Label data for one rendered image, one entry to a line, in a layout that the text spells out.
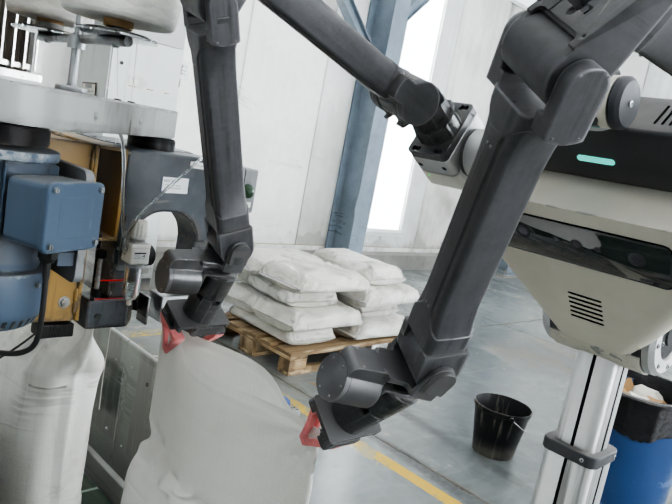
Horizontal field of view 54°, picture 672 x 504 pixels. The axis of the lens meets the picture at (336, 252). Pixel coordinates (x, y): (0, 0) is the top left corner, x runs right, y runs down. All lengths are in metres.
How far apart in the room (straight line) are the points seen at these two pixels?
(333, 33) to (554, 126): 0.53
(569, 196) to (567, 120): 0.53
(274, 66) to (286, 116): 0.50
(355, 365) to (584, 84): 0.39
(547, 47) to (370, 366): 0.40
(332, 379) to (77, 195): 0.41
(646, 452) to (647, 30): 2.55
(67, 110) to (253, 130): 5.48
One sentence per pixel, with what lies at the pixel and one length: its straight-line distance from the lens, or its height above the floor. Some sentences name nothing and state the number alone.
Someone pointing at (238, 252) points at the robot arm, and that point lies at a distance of 1.07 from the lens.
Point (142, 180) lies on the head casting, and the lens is 1.25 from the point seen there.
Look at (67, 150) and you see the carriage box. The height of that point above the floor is 1.32.
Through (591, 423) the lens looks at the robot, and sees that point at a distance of 1.33.
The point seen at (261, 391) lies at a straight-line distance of 1.14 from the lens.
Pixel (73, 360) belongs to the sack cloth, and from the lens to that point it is 1.56.
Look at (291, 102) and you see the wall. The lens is 6.66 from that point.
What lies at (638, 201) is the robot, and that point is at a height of 1.41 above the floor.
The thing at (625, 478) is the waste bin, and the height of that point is 0.30.
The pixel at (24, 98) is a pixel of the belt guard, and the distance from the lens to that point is 0.92.
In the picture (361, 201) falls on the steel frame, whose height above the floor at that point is 0.84.
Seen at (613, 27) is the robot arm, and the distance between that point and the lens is 0.57.
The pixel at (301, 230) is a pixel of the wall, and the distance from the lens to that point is 7.01.
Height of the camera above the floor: 1.42
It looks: 9 degrees down
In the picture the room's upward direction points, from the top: 11 degrees clockwise
